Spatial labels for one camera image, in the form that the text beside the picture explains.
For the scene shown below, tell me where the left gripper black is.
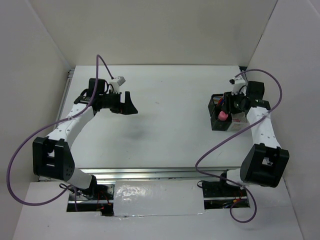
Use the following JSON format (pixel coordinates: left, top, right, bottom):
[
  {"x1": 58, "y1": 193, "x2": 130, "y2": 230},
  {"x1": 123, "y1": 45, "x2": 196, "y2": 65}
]
[{"x1": 99, "y1": 89, "x2": 138, "y2": 115}]

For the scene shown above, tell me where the pink capped clear bottle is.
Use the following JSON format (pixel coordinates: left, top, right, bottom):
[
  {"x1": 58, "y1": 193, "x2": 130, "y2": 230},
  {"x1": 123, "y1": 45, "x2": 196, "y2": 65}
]
[{"x1": 218, "y1": 111, "x2": 229, "y2": 122}]

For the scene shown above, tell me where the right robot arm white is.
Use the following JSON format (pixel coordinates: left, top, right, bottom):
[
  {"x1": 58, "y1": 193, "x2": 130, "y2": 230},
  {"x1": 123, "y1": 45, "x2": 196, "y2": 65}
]
[{"x1": 218, "y1": 79, "x2": 290, "y2": 196}]

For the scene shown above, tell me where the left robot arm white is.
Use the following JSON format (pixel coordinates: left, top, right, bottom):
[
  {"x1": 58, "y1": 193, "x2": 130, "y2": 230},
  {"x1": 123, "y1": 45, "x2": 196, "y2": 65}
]
[{"x1": 32, "y1": 76, "x2": 138, "y2": 200}]

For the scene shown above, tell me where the black mesh pen holder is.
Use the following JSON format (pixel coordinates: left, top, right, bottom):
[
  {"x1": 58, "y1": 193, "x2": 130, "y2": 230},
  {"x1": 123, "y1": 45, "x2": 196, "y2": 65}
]
[{"x1": 208, "y1": 94, "x2": 232, "y2": 131}]

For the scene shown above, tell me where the white mesh container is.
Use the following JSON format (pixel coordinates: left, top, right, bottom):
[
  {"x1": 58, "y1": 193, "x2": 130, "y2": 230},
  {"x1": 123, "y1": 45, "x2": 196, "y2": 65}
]
[{"x1": 227, "y1": 112, "x2": 249, "y2": 132}]

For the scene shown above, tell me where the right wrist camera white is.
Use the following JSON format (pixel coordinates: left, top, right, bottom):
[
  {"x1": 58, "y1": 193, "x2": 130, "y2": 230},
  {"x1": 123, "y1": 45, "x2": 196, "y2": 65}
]
[{"x1": 229, "y1": 76, "x2": 247, "y2": 95}]

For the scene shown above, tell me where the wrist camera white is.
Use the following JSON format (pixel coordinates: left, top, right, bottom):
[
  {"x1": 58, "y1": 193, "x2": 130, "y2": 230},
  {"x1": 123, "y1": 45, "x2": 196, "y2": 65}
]
[
  {"x1": 229, "y1": 76, "x2": 247, "y2": 95},
  {"x1": 109, "y1": 76, "x2": 126, "y2": 92}
]

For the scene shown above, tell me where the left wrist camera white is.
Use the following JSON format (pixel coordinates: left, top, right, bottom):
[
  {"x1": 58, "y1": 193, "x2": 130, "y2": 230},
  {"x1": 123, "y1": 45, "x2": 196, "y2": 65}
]
[{"x1": 109, "y1": 76, "x2": 126, "y2": 92}]

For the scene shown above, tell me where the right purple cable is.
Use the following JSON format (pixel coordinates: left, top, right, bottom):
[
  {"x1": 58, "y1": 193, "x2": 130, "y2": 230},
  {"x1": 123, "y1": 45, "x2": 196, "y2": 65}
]
[{"x1": 194, "y1": 68, "x2": 284, "y2": 223}]

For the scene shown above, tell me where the purple cable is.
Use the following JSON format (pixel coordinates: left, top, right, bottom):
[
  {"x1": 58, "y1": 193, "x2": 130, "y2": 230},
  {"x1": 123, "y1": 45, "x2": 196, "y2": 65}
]
[
  {"x1": 194, "y1": 68, "x2": 284, "y2": 223},
  {"x1": 6, "y1": 54, "x2": 116, "y2": 212}
]

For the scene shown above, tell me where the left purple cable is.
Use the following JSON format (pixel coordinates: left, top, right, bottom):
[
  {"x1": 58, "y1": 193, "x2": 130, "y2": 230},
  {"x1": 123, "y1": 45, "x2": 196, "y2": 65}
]
[{"x1": 6, "y1": 54, "x2": 116, "y2": 212}]

